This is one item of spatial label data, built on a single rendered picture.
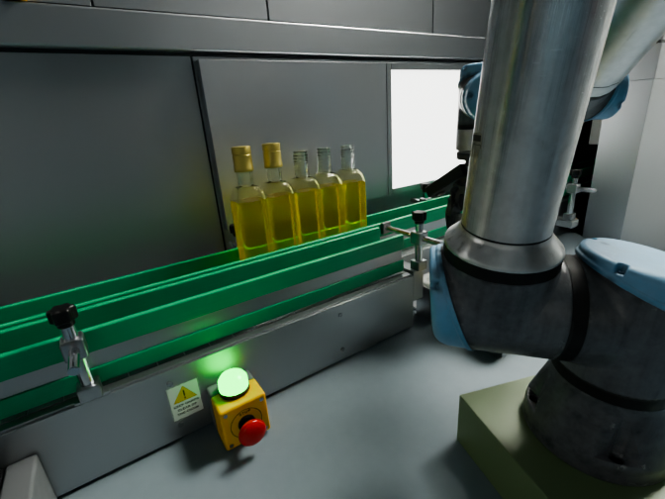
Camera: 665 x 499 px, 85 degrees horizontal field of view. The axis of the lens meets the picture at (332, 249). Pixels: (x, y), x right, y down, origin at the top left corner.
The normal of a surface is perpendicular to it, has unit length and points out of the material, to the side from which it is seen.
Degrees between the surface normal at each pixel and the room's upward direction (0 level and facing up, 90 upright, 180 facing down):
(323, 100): 90
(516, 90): 96
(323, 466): 0
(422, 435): 0
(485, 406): 3
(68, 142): 90
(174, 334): 90
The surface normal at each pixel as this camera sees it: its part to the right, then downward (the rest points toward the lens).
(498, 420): -0.02, -0.93
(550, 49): -0.30, 0.48
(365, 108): 0.55, 0.25
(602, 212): -0.83, 0.24
